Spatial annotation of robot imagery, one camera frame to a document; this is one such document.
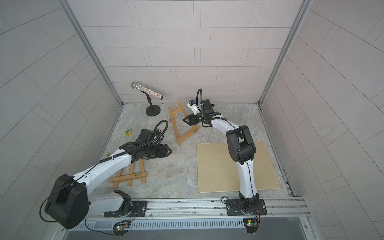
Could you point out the right circuit board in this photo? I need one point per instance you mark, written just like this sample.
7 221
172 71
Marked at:
251 225

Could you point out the yellow blue small toy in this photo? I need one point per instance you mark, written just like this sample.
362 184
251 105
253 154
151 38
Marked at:
128 132

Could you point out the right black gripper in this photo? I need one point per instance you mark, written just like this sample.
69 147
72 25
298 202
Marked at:
192 119

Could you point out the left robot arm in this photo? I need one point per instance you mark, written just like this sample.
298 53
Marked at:
70 200

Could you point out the circuit board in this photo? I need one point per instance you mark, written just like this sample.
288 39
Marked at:
121 228
251 225

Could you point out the left circuit board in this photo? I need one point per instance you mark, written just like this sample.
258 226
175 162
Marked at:
121 228

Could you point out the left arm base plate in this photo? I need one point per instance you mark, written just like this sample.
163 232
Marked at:
129 210

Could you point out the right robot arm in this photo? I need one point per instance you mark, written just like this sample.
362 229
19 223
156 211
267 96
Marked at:
241 148

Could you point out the wooden easel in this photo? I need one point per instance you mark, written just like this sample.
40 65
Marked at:
127 175
182 130

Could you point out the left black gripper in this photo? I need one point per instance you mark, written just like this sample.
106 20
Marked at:
162 152

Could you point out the glitter microphone on stand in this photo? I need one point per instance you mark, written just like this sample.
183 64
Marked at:
151 110

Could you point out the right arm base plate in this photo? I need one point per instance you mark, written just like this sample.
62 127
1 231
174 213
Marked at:
236 208

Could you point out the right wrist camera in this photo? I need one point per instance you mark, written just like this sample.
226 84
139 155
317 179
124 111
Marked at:
193 105

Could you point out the aluminium mounting rail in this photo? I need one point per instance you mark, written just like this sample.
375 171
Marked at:
208 208

